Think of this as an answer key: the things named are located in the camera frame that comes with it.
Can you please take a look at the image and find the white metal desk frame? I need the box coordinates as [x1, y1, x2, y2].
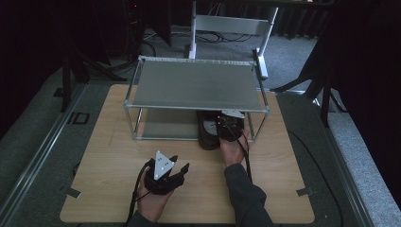
[187, 0, 280, 80]

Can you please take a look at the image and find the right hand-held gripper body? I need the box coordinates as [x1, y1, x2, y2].
[216, 108, 246, 142]

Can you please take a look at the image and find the left hand-held gripper cable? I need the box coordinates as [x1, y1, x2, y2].
[124, 161, 153, 227]

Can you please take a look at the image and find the metal floor rail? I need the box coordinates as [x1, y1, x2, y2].
[0, 82, 87, 223]
[311, 96, 376, 227]

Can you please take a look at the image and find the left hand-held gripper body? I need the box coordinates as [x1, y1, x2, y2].
[144, 150, 185, 195]

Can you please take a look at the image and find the grey metal shoe rack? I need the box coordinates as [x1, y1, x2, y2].
[122, 55, 270, 146]

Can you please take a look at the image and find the right hand-held gripper cable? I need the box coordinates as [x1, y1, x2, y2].
[220, 117, 253, 184]

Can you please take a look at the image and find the grey tape strip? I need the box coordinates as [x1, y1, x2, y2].
[296, 187, 315, 197]
[59, 185, 82, 200]

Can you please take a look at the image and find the hand-held gripper cable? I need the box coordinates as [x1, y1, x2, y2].
[220, 117, 253, 184]
[124, 161, 153, 227]

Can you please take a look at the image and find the person's left hand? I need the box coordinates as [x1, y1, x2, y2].
[136, 183, 175, 223]

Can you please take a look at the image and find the long black floor cable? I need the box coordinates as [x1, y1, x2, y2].
[286, 129, 345, 227]

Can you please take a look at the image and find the dark equipment with red light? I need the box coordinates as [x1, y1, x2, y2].
[123, 0, 147, 61]

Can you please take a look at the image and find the black rectangular buckle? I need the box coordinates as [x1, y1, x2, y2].
[66, 111, 91, 126]

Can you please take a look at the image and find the person's right hand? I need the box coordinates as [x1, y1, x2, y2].
[219, 129, 251, 168]

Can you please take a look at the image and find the bundle of black floor cables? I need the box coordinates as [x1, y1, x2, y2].
[171, 28, 253, 44]

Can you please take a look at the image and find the black tripod stand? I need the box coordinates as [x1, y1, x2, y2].
[61, 41, 128, 114]
[270, 62, 348, 129]

